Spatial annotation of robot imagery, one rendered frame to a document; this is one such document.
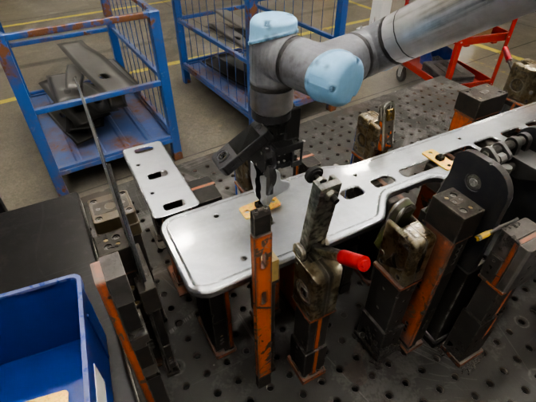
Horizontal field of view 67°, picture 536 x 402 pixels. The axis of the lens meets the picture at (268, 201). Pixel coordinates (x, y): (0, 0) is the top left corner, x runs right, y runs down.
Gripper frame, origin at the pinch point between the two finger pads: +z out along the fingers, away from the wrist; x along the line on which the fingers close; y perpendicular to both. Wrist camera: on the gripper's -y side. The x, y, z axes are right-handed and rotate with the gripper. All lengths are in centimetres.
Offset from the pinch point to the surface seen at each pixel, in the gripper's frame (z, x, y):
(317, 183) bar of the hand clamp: -19.1, -20.9, -2.0
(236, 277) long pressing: 2.3, -14.5, -12.2
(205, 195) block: 4.5, 11.9, -7.7
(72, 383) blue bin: -0.1, -22.5, -39.4
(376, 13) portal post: 74, 315, 313
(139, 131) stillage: 85, 193, 9
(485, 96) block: -2, 10, 79
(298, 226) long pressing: 2.3, -8.6, 4.1
